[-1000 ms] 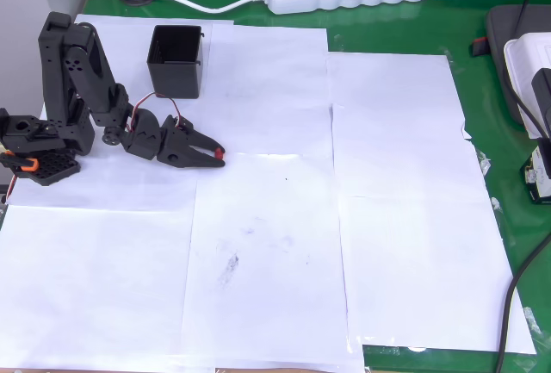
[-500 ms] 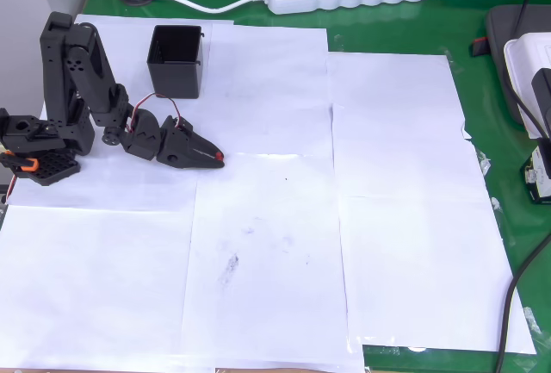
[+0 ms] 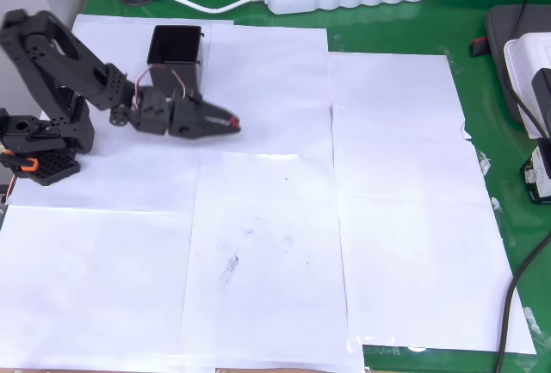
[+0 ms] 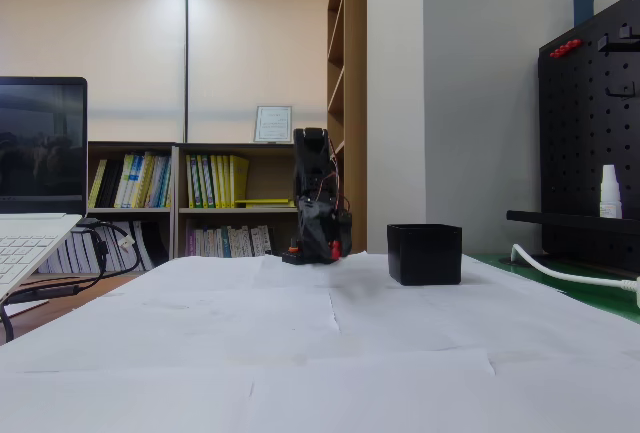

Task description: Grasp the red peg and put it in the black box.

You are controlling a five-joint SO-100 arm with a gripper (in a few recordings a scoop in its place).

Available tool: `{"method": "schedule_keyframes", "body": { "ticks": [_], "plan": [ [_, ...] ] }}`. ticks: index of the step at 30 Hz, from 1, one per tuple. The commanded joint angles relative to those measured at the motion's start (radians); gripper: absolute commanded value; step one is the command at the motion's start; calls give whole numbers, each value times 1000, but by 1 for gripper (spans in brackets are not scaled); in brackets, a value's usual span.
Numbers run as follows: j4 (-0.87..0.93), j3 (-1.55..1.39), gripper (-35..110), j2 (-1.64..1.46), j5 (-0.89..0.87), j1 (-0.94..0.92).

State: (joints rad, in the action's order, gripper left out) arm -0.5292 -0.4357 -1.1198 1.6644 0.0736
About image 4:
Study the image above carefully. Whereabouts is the black square container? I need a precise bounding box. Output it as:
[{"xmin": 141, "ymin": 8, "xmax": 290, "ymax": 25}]
[{"xmin": 386, "ymin": 223, "xmax": 463, "ymax": 287}]

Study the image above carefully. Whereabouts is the flat yellow folder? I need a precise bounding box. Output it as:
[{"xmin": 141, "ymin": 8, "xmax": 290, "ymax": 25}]
[{"xmin": 234, "ymin": 197, "xmax": 297, "ymax": 210}]

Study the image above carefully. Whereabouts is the low wooden bookshelf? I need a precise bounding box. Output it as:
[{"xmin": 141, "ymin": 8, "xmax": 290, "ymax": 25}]
[
  {"xmin": 172, "ymin": 141, "xmax": 301, "ymax": 260},
  {"xmin": 87, "ymin": 141, "xmax": 177, "ymax": 274}
]

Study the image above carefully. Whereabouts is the framed white certificate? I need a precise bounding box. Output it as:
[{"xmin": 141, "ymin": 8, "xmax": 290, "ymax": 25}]
[{"xmin": 253, "ymin": 104, "xmax": 294, "ymax": 145}]

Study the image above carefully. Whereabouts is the white paper sheet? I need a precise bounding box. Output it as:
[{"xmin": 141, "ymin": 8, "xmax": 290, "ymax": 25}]
[
  {"xmin": 248, "ymin": 350, "xmax": 497, "ymax": 433},
  {"xmin": 328, "ymin": 285, "xmax": 640, "ymax": 357},
  {"xmin": 74, "ymin": 254, "xmax": 262, "ymax": 305},
  {"xmin": 0, "ymin": 365, "xmax": 255, "ymax": 433},
  {"xmin": 0, "ymin": 290, "xmax": 342, "ymax": 372},
  {"xmin": 485, "ymin": 345, "xmax": 640, "ymax": 433}
]

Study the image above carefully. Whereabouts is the tall wooden bookshelf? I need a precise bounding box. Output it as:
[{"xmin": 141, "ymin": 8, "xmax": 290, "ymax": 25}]
[{"xmin": 326, "ymin": 0, "xmax": 369, "ymax": 254}]

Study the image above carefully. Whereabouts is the black pegboard shelf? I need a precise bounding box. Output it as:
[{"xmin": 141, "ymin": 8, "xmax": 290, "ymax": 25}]
[{"xmin": 505, "ymin": 209, "xmax": 640, "ymax": 235}]

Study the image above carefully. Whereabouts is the black upright binder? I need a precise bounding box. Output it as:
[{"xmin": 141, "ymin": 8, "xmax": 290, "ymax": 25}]
[{"xmin": 97, "ymin": 158, "xmax": 124, "ymax": 209}]

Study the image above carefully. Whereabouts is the leaning yellow book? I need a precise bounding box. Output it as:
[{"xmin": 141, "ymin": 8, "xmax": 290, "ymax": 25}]
[{"xmin": 88, "ymin": 158, "xmax": 108, "ymax": 209}]

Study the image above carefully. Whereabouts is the black perforated pegboard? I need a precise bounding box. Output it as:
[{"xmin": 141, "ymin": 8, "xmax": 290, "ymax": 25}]
[{"xmin": 537, "ymin": 0, "xmax": 640, "ymax": 274}]

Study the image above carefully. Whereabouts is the small white plastic bottle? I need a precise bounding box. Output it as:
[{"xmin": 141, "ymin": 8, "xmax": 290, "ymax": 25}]
[{"xmin": 598, "ymin": 163, "xmax": 624, "ymax": 220}]

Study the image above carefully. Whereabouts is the white open laptop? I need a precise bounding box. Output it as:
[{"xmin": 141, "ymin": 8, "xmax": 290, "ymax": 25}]
[{"xmin": 0, "ymin": 76, "xmax": 89, "ymax": 304}]

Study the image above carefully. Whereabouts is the white multi-socket power strip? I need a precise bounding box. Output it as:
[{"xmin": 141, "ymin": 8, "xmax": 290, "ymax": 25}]
[{"xmin": 619, "ymin": 275, "xmax": 640, "ymax": 310}]

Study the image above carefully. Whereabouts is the black pegboard hook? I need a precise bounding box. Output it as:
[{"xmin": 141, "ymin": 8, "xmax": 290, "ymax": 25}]
[
  {"xmin": 606, "ymin": 83, "xmax": 640, "ymax": 102},
  {"xmin": 596, "ymin": 25, "xmax": 640, "ymax": 54}
]

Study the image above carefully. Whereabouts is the red servo cable loop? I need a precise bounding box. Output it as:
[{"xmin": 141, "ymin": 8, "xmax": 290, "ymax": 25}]
[{"xmin": 319, "ymin": 140, "xmax": 351, "ymax": 214}]

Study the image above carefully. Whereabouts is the dark window frame post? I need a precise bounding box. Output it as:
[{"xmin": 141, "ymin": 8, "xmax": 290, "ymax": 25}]
[{"xmin": 183, "ymin": 0, "xmax": 191, "ymax": 143}]

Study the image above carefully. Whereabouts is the white power strip cable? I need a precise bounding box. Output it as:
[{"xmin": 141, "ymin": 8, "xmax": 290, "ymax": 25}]
[{"xmin": 509, "ymin": 243, "xmax": 640, "ymax": 290}]

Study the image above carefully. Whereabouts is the black laptop cable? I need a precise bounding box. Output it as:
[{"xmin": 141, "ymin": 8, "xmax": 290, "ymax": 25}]
[{"xmin": 0, "ymin": 220, "xmax": 144, "ymax": 344}]

